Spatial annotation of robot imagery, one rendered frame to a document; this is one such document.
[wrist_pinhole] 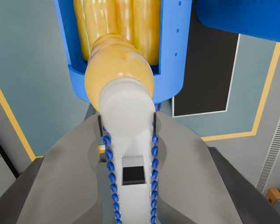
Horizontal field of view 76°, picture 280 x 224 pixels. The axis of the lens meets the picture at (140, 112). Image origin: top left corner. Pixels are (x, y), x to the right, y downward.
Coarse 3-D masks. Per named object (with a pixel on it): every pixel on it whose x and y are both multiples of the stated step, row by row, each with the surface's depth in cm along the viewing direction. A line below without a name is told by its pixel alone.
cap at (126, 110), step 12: (120, 84) 12; (132, 84) 12; (108, 96) 12; (120, 96) 12; (132, 96) 12; (144, 96) 12; (108, 108) 12; (120, 108) 12; (132, 108) 12; (144, 108) 12; (108, 120) 12; (120, 120) 12; (132, 120) 13; (144, 120) 13; (120, 132) 13; (132, 132) 13
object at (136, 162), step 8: (128, 160) 82; (136, 160) 82; (128, 168) 76; (136, 168) 75; (144, 168) 77; (128, 176) 72; (136, 176) 72; (144, 176) 72; (128, 184) 71; (136, 184) 71; (144, 184) 71
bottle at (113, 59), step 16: (96, 48) 19; (112, 48) 16; (128, 48) 17; (96, 64) 15; (112, 64) 14; (128, 64) 14; (144, 64) 16; (96, 80) 14; (112, 80) 13; (128, 80) 13; (144, 80) 15; (96, 96) 14
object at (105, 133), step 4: (104, 132) 76; (104, 144) 81; (108, 148) 79; (112, 152) 77; (108, 160) 84; (112, 172) 86; (116, 176) 85; (116, 184) 89; (112, 192) 97; (116, 192) 93; (120, 212) 100; (120, 220) 104
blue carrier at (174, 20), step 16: (64, 0) 40; (176, 0) 30; (64, 16) 40; (160, 16) 30; (176, 16) 31; (64, 32) 39; (160, 32) 31; (176, 32) 33; (64, 48) 40; (80, 48) 48; (160, 48) 32; (176, 48) 34; (80, 64) 49; (160, 64) 34; (176, 64) 36; (80, 80) 36; (160, 80) 35; (176, 80) 38; (80, 96) 39; (160, 96) 37
